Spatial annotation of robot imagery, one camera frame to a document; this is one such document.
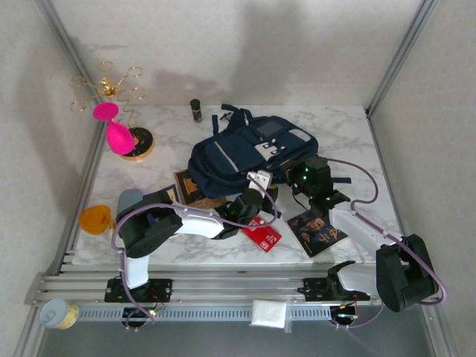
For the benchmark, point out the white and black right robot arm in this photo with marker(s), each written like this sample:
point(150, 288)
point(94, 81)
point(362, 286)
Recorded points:
point(357, 227)

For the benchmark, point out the orange heart-shaped dish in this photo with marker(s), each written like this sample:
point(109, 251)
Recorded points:
point(94, 220)

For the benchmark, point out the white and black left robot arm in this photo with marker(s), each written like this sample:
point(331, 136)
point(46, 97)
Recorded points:
point(197, 223)

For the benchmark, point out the aluminium side rail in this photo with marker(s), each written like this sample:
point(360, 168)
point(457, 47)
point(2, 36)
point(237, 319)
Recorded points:
point(391, 186)
point(92, 160)

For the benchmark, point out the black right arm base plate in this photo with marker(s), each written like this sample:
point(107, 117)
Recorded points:
point(312, 290)

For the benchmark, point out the navy blue backpack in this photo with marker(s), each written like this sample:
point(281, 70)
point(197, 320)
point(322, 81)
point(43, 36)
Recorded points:
point(238, 152)

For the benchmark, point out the aluminium frame rail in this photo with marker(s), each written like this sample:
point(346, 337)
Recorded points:
point(230, 286)

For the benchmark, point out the brown hardcover book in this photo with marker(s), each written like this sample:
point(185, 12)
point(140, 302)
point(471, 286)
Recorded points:
point(186, 186)

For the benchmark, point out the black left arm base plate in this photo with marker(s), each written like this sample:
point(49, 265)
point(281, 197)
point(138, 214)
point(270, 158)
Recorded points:
point(163, 290)

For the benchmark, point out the small dark spice jar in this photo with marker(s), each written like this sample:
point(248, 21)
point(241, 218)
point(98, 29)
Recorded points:
point(196, 109)

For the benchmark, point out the dark book with portrait cover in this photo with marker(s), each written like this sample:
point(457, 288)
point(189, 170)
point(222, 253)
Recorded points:
point(316, 232)

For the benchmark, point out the red pencil case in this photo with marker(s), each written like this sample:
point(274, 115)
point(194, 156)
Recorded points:
point(266, 238)

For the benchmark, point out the aluminium frame post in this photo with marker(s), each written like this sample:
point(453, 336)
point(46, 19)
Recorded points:
point(401, 56)
point(67, 46)

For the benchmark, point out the tin can with yellow label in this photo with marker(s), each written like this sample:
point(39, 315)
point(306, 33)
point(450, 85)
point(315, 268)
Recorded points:
point(56, 314)

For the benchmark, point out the white filled plastic bag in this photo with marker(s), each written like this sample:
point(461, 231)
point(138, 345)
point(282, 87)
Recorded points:
point(269, 315)

